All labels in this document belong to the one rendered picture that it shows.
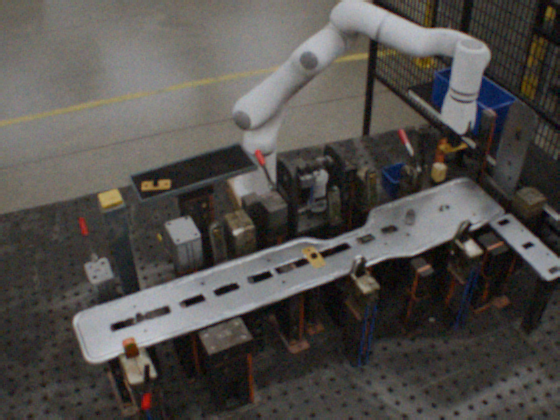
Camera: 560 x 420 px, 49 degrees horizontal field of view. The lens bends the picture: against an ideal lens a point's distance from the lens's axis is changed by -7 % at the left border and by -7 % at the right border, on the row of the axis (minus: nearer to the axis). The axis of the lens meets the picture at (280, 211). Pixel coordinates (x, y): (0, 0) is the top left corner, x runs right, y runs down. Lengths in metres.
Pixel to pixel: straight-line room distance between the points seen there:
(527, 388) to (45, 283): 1.66
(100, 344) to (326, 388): 0.68
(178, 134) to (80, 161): 0.65
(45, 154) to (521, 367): 3.17
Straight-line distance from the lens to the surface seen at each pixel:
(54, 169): 4.10
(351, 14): 1.85
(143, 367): 1.59
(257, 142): 2.28
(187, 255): 1.84
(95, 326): 1.78
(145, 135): 4.22
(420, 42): 1.80
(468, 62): 1.76
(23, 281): 2.40
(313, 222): 2.05
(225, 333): 1.67
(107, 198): 1.90
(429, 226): 2.03
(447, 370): 2.06
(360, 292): 1.77
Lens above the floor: 2.34
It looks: 41 degrees down
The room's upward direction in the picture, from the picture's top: straight up
